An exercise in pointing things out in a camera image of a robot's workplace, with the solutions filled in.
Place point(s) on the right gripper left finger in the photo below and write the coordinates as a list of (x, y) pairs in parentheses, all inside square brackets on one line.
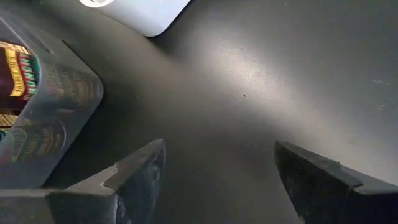
[(93, 208)]

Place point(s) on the smoky translucent plastic bin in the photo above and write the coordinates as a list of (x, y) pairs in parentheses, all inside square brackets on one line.
[(56, 49)]

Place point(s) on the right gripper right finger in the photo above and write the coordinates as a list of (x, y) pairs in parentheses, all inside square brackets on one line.
[(335, 202)]

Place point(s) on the white plastic bin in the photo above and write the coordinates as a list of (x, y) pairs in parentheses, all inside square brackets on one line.
[(140, 15)]

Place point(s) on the yellow lid seasoning jar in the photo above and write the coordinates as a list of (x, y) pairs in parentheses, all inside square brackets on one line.
[(18, 71)]

